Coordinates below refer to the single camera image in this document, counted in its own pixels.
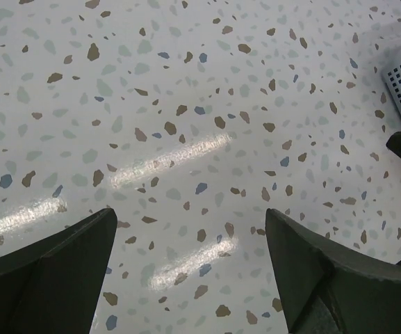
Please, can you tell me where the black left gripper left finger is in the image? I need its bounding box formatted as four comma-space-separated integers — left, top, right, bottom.
0, 209, 117, 333

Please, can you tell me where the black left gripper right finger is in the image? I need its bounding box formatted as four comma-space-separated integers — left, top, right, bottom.
265, 209, 401, 333

